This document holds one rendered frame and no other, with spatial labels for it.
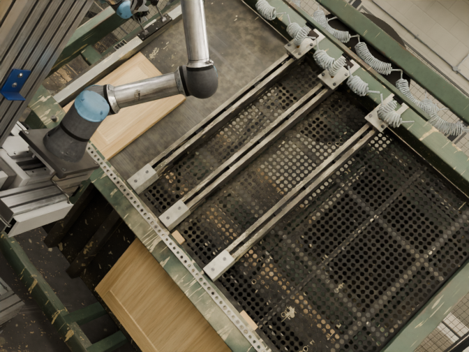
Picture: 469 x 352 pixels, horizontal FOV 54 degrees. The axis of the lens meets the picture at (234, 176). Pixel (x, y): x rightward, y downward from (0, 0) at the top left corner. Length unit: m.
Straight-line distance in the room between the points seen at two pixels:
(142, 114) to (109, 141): 0.21
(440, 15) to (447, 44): 0.39
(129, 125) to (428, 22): 5.47
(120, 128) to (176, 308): 0.91
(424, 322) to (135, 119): 1.57
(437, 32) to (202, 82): 5.75
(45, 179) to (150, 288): 0.91
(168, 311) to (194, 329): 0.16
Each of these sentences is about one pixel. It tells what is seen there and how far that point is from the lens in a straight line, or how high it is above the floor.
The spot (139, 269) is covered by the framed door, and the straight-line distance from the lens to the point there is 2.41.
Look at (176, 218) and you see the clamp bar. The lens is 2.04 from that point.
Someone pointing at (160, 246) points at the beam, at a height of 0.85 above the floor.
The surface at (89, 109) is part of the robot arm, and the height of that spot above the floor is 1.25.
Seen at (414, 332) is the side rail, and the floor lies 1.31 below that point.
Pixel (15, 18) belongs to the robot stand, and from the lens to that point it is 1.43.
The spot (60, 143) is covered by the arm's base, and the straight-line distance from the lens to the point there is 1.73.
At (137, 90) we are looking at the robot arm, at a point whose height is 1.35.
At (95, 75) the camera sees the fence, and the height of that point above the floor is 1.10.
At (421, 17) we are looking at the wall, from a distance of 7.16.
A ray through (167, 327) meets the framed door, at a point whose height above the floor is 0.45.
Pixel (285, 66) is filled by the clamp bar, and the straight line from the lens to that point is 2.35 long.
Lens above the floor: 1.86
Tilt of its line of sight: 17 degrees down
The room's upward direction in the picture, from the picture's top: 41 degrees clockwise
